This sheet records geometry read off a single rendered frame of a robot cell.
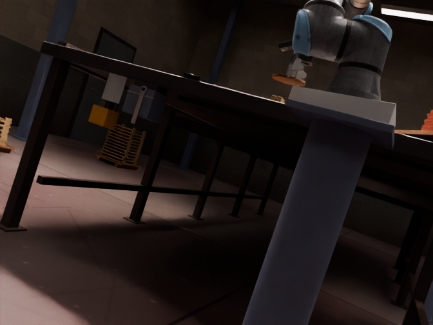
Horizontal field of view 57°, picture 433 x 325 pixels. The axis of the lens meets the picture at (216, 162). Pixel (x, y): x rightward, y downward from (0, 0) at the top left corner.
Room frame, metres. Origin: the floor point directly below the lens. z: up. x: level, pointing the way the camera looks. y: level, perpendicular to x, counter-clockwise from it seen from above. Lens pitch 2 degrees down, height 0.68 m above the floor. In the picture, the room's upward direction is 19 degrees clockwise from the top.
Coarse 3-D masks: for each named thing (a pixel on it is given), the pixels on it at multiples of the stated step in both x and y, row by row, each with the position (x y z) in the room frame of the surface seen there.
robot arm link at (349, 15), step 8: (344, 0) 1.53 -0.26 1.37; (352, 0) 1.49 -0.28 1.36; (360, 0) 1.46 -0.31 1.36; (368, 0) 1.46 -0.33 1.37; (344, 8) 1.53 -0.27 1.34; (352, 8) 1.51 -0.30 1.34; (360, 8) 1.50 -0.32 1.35; (368, 8) 1.51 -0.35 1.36; (344, 16) 1.55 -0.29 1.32; (352, 16) 1.54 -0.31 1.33
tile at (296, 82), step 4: (276, 76) 1.66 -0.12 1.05; (280, 76) 1.64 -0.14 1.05; (284, 76) 1.64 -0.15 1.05; (292, 76) 1.62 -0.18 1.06; (280, 80) 1.71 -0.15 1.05; (284, 80) 1.68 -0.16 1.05; (288, 80) 1.66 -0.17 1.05; (292, 80) 1.64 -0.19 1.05; (296, 80) 1.63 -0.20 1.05; (300, 80) 1.63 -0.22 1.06; (296, 84) 1.70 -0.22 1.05; (300, 84) 1.68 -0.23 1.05; (304, 84) 1.66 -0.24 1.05
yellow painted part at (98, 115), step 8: (104, 104) 1.76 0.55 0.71; (112, 104) 1.77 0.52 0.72; (96, 112) 1.73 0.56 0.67; (104, 112) 1.71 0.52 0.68; (112, 112) 1.74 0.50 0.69; (88, 120) 1.74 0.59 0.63; (96, 120) 1.73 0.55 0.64; (104, 120) 1.71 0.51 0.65; (112, 120) 1.75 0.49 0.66; (112, 128) 1.77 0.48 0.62
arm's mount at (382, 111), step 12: (300, 96) 1.08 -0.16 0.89; (312, 96) 1.07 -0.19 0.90; (324, 96) 1.06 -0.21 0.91; (336, 96) 1.05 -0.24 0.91; (348, 96) 1.03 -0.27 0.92; (336, 108) 1.04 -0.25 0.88; (348, 108) 1.03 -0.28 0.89; (360, 108) 1.02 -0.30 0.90; (372, 108) 1.01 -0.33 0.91; (384, 108) 1.00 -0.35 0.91; (384, 120) 0.99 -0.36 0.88
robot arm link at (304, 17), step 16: (320, 0) 1.10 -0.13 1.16; (336, 0) 1.12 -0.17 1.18; (304, 16) 1.09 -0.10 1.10; (320, 16) 1.09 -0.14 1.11; (336, 16) 1.09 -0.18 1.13; (304, 32) 1.09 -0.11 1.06; (320, 32) 1.08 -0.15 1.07; (336, 32) 1.07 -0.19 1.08; (304, 48) 1.11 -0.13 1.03; (320, 48) 1.10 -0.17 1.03; (336, 48) 1.09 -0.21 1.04
